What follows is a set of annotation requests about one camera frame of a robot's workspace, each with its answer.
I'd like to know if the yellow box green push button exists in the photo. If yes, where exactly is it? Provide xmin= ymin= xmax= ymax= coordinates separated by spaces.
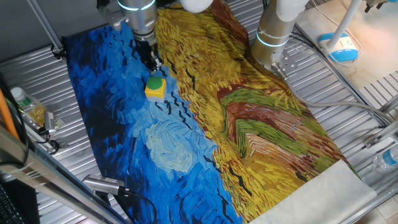
xmin=144 ymin=76 xmax=167 ymax=102

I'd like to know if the grey metal pole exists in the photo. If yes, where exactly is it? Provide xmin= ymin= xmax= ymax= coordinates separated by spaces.
xmin=26 ymin=0 xmax=65 ymax=52

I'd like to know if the black hanging cable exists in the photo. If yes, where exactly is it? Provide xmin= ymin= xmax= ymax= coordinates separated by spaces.
xmin=0 ymin=74 xmax=30 ymax=167

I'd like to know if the painted blue yellow cloth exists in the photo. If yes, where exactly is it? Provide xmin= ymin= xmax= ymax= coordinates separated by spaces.
xmin=63 ymin=0 xmax=379 ymax=224

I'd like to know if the aluminium frame bar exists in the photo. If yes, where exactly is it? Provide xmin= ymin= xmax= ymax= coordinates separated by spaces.
xmin=0 ymin=124 xmax=131 ymax=224

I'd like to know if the black keyboard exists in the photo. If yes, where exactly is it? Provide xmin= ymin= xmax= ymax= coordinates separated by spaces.
xmin=0 ymin=183 xmax=26 ymax=224

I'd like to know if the black camera cable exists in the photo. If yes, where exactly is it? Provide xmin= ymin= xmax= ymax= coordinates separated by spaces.
xmin=123 ymin=189 xmax=158 ymax=224

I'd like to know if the white lamp blue base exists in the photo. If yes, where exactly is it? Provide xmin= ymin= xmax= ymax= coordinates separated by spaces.
xmin=317 ymin=0 xmax=363 ymax=63

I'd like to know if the clear water bottle blue label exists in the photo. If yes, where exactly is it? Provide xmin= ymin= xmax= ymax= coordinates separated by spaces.
xmin=372 ymin=144 xmax=398 ymax=174

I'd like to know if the metal corner bracket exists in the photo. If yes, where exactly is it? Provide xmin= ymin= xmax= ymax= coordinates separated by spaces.
xmin=363 ymin=135 xmax=381 ymax=149

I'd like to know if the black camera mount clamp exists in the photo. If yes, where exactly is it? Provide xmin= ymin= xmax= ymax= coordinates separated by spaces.
xmin=35 ymin=127 xmax=68 ymax=156

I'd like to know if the aluminium profile rail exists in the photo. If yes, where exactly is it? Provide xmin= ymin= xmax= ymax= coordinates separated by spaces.
xmin=363 ymin=93 xmax=398 ymax=149

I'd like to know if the silver depth camera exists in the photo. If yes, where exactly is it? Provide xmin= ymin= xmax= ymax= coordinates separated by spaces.
xmin=82 ymin=174 xmax=126 ymax=196

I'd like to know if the light marbled board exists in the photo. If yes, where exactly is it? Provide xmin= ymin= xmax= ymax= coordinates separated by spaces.
xmin=295 ymin=0 xmax=398 ymax=90

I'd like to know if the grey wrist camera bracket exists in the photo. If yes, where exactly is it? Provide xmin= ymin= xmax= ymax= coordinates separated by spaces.
xmin=98 ymin=2 xmax=127 ymax=32

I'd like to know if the black pole clamp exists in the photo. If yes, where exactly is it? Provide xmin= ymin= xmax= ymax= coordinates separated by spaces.
xmin=50 ymin=44 xmax=68 ymax=60

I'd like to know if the silver base mounting plate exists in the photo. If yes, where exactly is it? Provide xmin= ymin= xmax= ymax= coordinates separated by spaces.
xmin=273 ymin=48 xmax=299 ymax=74

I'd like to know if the white lamp cord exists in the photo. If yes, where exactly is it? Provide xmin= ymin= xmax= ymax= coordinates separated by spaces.
xmin=310 ymin=0 xmax=364 ymax=67

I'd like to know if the plastic bottle yellow liquid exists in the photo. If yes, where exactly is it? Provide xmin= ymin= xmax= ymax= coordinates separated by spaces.
xmin=11 ymin=86 xmax=47 ymax=127

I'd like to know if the grey robot base hose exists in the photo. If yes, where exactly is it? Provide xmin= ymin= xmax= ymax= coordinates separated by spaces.
xmin=272 ymin=63 xmax=396 ymax=125

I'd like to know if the black base cable bundle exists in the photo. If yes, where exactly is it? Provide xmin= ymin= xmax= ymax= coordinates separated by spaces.
xmin=290 ymin=27 xmax=389 ymax=128

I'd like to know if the dark metal fixture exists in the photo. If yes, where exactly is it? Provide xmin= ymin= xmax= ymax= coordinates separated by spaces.
xmin=363 ymin=0 xmax=389 ymax=14

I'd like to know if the orange cable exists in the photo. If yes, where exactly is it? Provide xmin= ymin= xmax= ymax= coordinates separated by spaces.
xmin=0 ymin=88 xmax=20 ymax=141

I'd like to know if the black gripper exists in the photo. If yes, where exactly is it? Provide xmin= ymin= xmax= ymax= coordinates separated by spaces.
xmin=136 ymin=36 xmax=164 ymax=73

